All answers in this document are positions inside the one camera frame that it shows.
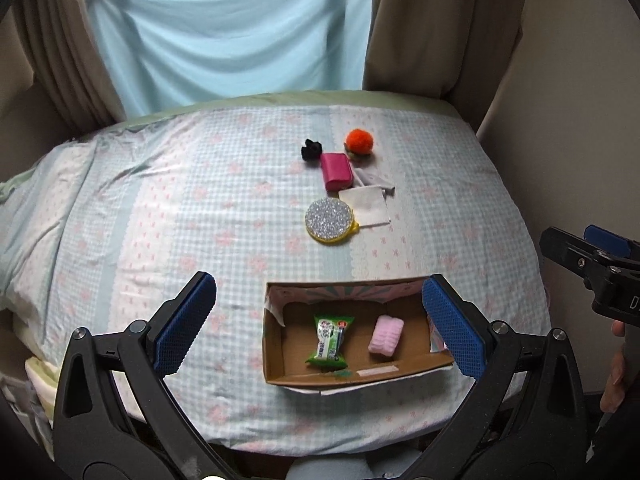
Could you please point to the magenta sponge block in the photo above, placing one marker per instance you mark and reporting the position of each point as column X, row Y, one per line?
column 337, row 171

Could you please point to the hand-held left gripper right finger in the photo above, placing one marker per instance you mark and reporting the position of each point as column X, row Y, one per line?
column 452, row 330

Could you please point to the black scrunchie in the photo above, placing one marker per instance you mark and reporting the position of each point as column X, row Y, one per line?
column 311, row 149

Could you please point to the beige plain curtain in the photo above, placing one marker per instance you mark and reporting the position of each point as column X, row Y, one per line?
column 430, row 25

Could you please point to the white tissue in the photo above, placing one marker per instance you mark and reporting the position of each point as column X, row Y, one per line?
column 370, row 207

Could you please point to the beige pleated curtain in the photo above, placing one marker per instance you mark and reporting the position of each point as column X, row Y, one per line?
column 65, row 45

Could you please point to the cardboard box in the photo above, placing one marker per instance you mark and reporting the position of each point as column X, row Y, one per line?
column 325, row 360

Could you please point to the person's right hand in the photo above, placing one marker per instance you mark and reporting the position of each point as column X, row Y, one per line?
column 614, row 380

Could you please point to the round silver glitter pad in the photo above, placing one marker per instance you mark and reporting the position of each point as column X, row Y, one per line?
column 330, row 220

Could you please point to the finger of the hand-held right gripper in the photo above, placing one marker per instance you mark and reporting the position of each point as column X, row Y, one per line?
column 607, row 240
column 567, row 252

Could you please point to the folded bedding stack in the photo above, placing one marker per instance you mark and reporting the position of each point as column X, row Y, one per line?
column 32, row 385

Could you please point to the pink striped sponge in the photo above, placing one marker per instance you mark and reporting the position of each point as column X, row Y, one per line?
column 386, row 335

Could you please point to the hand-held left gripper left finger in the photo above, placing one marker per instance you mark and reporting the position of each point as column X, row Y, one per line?
column 185, row 325

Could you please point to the orange pompom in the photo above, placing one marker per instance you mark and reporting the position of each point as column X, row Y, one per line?
column 358, row 140

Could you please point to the green snack packet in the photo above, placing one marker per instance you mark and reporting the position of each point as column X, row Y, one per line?
column 329, row 340

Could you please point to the light blue curtain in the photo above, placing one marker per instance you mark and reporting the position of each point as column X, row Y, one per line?
column 225, row 35

